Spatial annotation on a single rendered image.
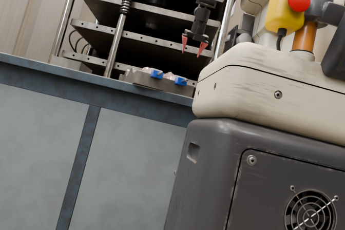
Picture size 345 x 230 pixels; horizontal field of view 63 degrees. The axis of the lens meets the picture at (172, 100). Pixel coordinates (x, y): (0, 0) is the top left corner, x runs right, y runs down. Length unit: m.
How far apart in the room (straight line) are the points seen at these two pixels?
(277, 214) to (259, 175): 0.06
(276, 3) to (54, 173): 1.12
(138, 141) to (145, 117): 0.11
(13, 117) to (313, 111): 1.22
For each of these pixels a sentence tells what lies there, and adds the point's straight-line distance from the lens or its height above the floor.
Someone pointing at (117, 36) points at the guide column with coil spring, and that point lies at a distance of 2.16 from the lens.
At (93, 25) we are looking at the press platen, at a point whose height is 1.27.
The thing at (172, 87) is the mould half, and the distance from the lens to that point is 1.20.
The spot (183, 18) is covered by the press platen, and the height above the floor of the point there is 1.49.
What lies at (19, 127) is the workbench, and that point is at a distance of 1.40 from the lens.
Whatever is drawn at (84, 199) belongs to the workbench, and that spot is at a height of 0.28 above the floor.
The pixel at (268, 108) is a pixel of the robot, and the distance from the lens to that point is 0.44.
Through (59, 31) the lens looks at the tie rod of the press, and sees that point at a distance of 2.27.
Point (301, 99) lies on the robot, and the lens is 0.47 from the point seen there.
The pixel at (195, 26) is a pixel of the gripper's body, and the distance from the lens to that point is 1.23.
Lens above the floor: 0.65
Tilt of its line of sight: 6 degrees up
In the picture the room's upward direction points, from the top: 14 degrees clockwise
